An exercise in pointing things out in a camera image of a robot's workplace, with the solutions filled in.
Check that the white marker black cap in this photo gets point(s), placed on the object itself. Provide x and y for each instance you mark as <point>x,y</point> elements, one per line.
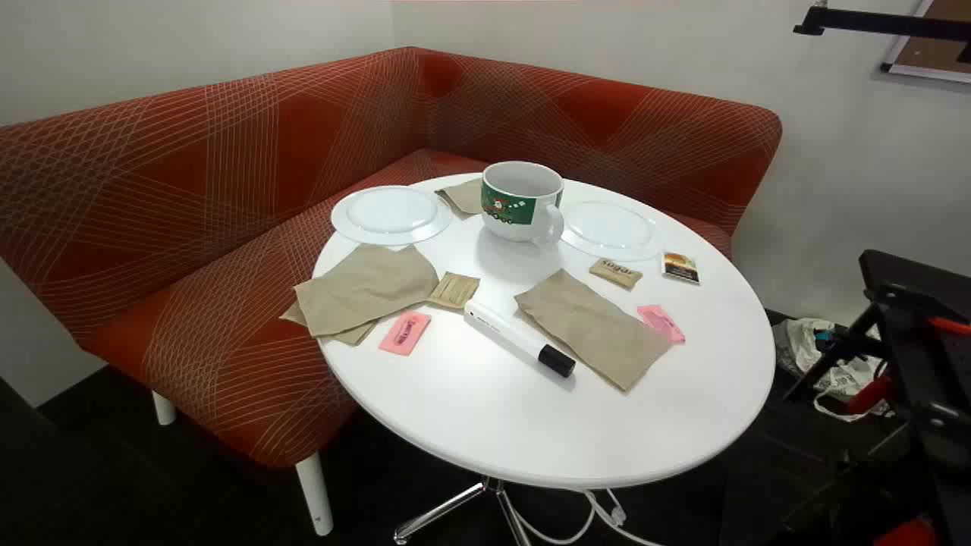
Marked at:
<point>518,340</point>

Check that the brown napkin behind mug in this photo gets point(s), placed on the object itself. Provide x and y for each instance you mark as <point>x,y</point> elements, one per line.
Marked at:
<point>466,199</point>

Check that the white green ceramic mug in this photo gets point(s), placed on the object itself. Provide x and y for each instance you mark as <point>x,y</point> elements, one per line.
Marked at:
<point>522,200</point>

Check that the brown napkin beside marker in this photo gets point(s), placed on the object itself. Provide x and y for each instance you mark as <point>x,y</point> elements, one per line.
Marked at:
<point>592,329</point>

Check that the brown sugar packet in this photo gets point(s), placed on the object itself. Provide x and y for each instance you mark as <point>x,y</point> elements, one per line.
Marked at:
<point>616,274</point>
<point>453,293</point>

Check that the pink sweetener packet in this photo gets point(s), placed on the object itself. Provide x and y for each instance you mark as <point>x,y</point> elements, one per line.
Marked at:
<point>661,321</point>
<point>406,335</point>

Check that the clear plastic plate near sofa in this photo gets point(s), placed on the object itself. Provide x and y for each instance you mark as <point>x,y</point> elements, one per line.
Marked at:
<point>391,217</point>

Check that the clear plastic plate table edge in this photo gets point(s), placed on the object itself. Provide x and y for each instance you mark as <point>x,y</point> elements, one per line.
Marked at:
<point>608,229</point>

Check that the brown napkin near sofa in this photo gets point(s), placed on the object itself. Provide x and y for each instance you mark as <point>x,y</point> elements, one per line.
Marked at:
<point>362,288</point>

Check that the yellow black tea packet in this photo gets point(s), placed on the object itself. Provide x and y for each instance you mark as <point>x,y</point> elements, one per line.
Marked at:
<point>681,268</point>

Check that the chrome table base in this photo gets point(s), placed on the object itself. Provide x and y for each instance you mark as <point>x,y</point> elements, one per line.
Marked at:
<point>521,528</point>

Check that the red patterned corner sofa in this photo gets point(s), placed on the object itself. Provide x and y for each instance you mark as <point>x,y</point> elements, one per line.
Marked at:
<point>167,237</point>

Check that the clutter pile on floor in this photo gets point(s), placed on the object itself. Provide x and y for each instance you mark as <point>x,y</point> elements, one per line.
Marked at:
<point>852,390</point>

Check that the black overhead camera arm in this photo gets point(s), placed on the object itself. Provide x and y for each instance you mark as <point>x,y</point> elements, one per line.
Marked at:
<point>817,19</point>

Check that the framed board on wall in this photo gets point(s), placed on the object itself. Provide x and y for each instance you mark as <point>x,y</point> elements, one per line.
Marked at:
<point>934,60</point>

